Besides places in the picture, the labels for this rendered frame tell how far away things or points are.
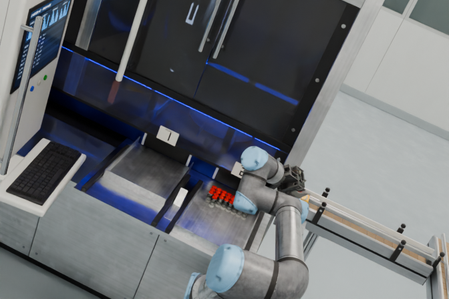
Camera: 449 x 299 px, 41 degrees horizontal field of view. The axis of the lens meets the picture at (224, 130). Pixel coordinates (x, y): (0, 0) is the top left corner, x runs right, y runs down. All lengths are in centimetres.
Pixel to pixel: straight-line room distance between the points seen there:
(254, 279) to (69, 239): 161
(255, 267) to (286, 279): 8
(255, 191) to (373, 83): 534
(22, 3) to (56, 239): 136
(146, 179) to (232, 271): 105
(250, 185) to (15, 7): 89
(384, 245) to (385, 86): 455
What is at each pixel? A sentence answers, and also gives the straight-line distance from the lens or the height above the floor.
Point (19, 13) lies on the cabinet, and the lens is 197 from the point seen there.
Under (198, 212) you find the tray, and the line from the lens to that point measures 236.
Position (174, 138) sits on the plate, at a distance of 247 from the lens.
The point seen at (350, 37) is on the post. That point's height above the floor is 170.
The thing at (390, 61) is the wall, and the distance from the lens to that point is 698.
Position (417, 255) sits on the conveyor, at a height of 93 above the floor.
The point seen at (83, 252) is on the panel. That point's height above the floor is 27.
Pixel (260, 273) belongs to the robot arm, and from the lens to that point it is 146.
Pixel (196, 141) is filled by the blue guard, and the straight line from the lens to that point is 245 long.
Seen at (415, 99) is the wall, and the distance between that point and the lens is 711.
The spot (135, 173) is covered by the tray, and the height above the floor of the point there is 88.
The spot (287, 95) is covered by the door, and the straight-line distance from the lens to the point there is 230.
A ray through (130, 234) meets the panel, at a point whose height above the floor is 48.
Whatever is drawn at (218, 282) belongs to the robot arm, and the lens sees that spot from 146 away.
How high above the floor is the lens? 220
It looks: 26 degrees down
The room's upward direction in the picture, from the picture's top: 23 degrees clockwise
